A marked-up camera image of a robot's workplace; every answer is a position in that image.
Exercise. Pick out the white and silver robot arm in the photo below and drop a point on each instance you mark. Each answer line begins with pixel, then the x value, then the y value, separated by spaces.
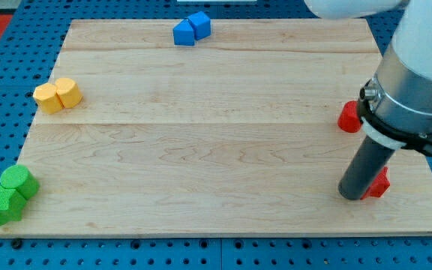
pixel 394 107

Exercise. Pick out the blue cube block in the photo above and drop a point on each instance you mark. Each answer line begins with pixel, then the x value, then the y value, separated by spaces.
pixel 201 24

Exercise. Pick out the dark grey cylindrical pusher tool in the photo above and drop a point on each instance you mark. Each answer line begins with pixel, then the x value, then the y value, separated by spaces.
pixel 365 166

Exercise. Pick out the blue pentagon block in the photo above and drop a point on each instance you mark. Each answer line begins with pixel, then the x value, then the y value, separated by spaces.
pixel 183 34

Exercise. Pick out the light wooden board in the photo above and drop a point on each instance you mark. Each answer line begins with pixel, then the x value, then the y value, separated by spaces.
pixel 235 137

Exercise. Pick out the yellow hexagon block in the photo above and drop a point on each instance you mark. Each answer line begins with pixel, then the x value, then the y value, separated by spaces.
pixel 46 98

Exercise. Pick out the green star block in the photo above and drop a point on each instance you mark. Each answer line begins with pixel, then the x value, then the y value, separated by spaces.
pixel 12 204

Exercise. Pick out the red star block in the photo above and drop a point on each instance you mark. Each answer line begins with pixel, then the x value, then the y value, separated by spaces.
pixel 379 186

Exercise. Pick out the red cylinder block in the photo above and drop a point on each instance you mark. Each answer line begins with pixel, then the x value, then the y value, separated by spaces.
pixel 348 120

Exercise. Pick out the green cylinder block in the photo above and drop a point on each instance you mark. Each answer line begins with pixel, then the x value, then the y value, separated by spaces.
pixel 19 177

